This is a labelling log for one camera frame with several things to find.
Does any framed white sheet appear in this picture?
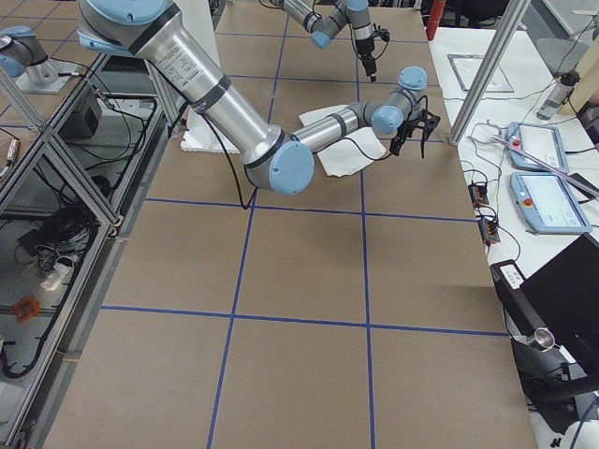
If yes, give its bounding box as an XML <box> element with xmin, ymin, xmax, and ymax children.
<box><xmin>446</xmin><ymin>51</ymin><xmax>515</xmax><ymax>94</ymax></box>

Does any white long-sleeve printed shirt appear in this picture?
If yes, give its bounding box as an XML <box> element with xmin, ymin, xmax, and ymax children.
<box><xmin>316</xmin><ymin>127</ymin><xmax>387</xmax><ymax>177</ymax></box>

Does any blue teach pendant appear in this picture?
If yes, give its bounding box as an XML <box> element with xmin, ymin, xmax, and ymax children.
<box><xmin>509</xmin><ymin>172</ymin><xmax>592</xmax><ymax>235</ymax></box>
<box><xmin>506</xmin><ymin>122</ymin><xmax>569</xmax><ymax>173</ymax></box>

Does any black laptop computer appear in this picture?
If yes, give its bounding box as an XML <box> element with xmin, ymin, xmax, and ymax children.
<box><xmin>489</xmin><ymin>231</ymin><xmax>599</xmax><ymax>436</ymax></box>

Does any upper blue teach pendant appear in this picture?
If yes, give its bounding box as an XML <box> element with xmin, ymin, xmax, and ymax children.
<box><xmin>506</xmin><ymin>122</ymin><xmax>569</xmax><ymax>173</ymax></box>

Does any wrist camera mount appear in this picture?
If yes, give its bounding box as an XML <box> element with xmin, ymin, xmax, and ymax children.
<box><xmin>411</xmin><ymin>109</ymin><xmax>441</xmax><ymax>133</ymax></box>
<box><xmin>371</xmin><ymin>26</ymin><xmax>390</xmax><ymax>43</ymax></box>

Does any aluminium frame post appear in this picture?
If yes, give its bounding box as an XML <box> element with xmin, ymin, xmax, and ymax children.
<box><xmin>448</xmin><ymin>0</ymin><xmax>531</xmax><ymax>146</ymax></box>

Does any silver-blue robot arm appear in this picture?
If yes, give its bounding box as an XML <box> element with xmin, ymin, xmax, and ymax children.
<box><xmin>77</xmin><ymin>1</ymin><xmax>428</xmax><ymax>195</ymax></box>
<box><xmin>269</xmin><ymin>0</ymin><xmax>389</xmax><ymax>82</ymax></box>

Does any metal rod tool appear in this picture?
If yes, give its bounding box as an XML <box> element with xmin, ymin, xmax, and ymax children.
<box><xmin>490</xmin><ymin>133</ymin><xmax>599</xmax><ymax>203</ymax></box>

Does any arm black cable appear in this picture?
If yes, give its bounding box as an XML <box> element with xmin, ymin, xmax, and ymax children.
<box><xmin>200</xmin><ymin>93</ymin><xmax>431</xmax><ymax>211</ymax></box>
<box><xmin>308</xmin><ymin>0</ymin><xmax>392</xmax><ymax>62</ymax></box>

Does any lower blue teach pendant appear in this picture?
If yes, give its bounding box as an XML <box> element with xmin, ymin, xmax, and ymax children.
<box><xmin>509</xmin><ymin>172</ymin><xmax>592</xmax><ymax>235</ymax></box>

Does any clear water bottle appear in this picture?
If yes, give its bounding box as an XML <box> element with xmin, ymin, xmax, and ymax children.
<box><xmin>536</xmin><ymin>69</ymin><xmax>580</xmax><ymax>121</ymax></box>

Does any white central pedestal column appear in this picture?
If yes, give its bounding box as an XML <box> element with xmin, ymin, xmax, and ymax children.
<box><xmin>177</xmin><ymin>1</ymin><xmax>238</xmax><ymax>153</ymax></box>

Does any aluminium side rack frame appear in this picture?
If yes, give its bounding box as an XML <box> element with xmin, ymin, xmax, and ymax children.
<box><xmin>0</xmin><ymin>0</ymin><xmax>188</xmax><ymax>449</ymax></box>

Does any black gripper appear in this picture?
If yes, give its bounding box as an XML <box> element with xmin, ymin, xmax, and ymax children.
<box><xmin>389</xmin><ymin>118</ymin><xmax>420</xmax><ymax>156</ymax></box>
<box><xmin>354</xmin><ymin>25</ymin><xmax>377</xmax><ymax>82</ymax></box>

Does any red cylinder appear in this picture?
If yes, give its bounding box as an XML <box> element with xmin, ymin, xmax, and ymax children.
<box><xmin>426</xmin><ymin>0</ymin><xmax>446</xmax><ymax>41</ymax></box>

